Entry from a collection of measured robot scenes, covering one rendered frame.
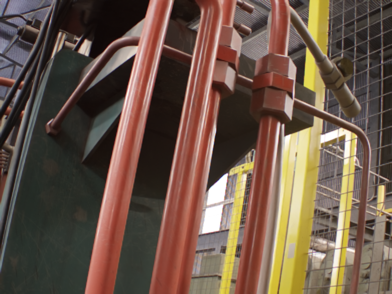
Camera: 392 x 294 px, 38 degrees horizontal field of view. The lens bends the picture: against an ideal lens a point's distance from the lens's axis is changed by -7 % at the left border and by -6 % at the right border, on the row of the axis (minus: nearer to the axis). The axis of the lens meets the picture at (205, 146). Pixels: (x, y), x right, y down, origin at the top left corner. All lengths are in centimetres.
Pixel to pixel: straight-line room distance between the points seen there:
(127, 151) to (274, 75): 24
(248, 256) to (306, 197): 102
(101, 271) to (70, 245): 36
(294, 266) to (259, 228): 95
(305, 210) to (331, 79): 69
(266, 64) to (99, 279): 35
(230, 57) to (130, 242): 37
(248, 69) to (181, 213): 31
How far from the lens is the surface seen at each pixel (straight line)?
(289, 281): 162
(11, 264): 86
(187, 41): 78
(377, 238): 170
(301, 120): 86
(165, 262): 56
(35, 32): 164
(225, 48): 69
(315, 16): 195
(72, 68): 95
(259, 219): 68
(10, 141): 150
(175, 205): 57
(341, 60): 107
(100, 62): 76
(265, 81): 73
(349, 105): 109
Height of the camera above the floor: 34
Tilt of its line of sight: 21 degrees up
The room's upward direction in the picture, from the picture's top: 10 degrees clockwise
